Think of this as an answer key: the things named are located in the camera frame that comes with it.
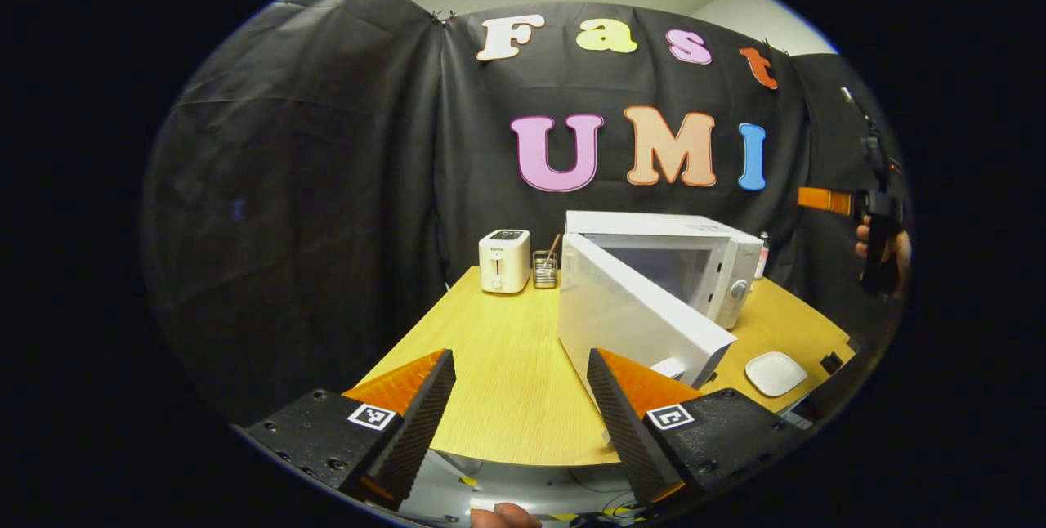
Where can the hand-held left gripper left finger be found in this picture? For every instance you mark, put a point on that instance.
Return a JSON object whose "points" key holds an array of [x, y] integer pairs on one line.
{"points": [[417, 438]]}

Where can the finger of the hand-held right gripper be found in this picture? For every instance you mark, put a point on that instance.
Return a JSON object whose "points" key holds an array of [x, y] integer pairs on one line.
{"points": [[825, 200]]}

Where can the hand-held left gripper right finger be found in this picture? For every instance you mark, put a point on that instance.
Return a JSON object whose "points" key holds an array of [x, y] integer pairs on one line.
{"points": [[625, 434]]}

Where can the white microwave oven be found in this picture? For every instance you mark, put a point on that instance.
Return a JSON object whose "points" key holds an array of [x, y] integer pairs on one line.
{"points": [[629, 315]]}

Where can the small pink label bottle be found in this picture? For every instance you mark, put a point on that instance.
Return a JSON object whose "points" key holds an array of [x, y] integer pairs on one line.
{"points": [[763, 254]]}

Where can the small black block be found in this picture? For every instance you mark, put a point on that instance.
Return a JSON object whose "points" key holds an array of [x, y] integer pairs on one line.
{"points": [[832, 362]]}

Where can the white square plate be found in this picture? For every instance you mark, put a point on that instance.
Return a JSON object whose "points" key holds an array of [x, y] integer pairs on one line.
{"points": [[775, 373]]}

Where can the glass jar with sticks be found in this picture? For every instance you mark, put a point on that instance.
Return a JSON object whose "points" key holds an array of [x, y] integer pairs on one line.
{"points": [[545, 270]]}

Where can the white toaster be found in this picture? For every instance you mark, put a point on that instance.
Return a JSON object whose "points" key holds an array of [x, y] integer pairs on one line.
{"points": [[504, 262]]}

